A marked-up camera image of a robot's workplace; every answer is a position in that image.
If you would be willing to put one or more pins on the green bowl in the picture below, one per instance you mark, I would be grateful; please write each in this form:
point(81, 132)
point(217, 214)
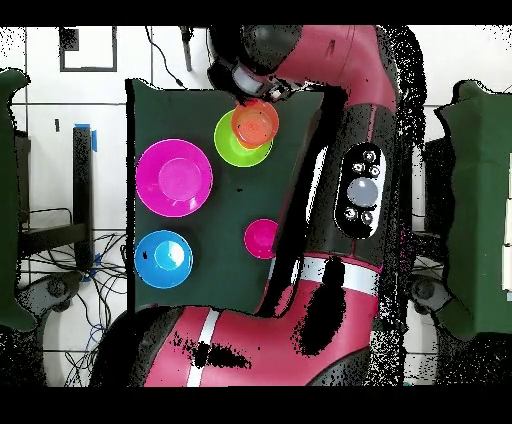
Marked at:
point(228, 150)

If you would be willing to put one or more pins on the orange bowl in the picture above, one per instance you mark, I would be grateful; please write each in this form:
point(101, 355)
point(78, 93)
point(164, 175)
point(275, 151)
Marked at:
point(254, 126)

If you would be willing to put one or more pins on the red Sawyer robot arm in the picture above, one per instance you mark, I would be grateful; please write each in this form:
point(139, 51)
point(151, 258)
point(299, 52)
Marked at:
point(320, 320)

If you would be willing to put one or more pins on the small crimson bowl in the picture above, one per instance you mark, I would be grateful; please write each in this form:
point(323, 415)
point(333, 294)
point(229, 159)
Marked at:
point(260, 238)

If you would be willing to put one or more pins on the large pink bowl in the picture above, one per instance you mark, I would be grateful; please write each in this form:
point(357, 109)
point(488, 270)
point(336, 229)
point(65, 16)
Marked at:
point(174, 178)

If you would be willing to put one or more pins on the blue bowl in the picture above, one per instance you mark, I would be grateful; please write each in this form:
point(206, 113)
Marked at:
point(163, 259)

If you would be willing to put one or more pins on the dark green tablecloth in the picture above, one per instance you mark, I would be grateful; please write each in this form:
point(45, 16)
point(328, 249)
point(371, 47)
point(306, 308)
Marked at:
point(180, 104)

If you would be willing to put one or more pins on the metal chair leg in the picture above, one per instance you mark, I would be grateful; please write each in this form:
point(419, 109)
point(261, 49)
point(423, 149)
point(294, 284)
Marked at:
point(186, 52)

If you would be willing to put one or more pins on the blue tape strip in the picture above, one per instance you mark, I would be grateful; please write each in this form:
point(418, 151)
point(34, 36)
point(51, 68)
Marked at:
point(94, 140)

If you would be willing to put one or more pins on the green cloth side table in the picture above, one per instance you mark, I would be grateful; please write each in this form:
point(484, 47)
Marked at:
point(10, 200)
point(480, 200)

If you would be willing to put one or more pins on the black table frame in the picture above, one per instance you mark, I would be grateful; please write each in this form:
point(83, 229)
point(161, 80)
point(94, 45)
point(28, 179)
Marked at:
point(82, 180)

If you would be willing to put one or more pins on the black pedestal leg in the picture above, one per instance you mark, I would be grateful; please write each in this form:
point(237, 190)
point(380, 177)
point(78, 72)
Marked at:
point(426, 294)
point(54, 290)

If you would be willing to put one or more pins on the grey square floor frame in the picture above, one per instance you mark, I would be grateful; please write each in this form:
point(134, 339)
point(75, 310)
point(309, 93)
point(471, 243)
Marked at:
point(88, 69)

